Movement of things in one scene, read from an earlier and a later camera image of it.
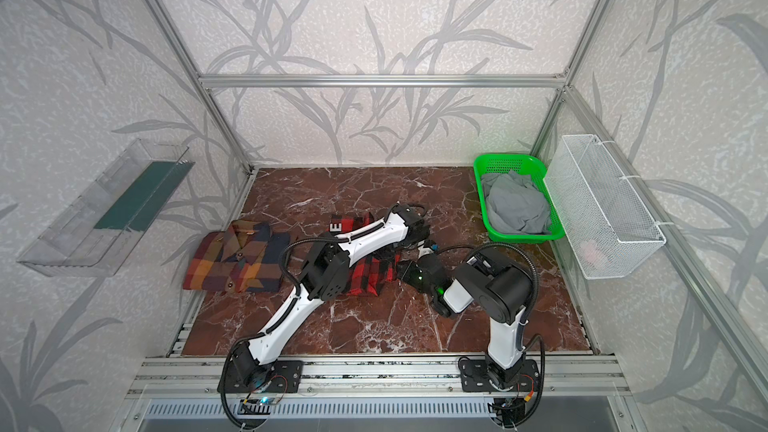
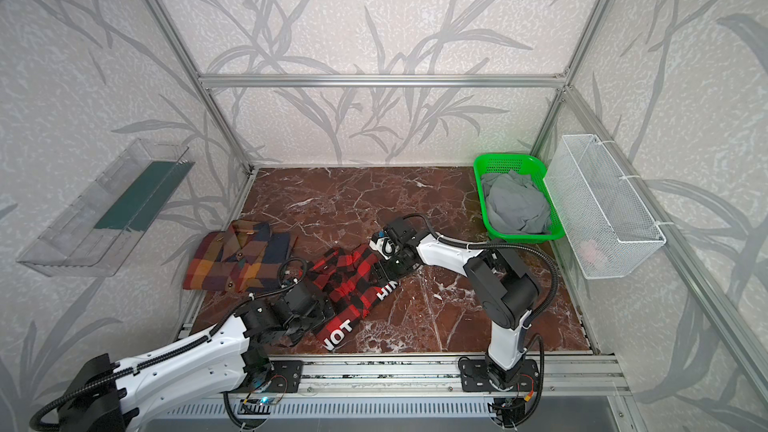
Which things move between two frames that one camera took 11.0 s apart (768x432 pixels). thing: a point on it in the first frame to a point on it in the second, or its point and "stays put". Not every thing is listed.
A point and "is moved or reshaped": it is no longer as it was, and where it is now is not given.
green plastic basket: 530,165 stays put
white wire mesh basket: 610,228 stays put
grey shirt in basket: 515,204 stays put
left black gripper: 424,235 to 313,306
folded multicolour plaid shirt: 245,259 stays put
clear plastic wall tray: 97,230 stays put
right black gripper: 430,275 to 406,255
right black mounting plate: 473,376 stays put
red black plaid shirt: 369,274 is moved or reshaped
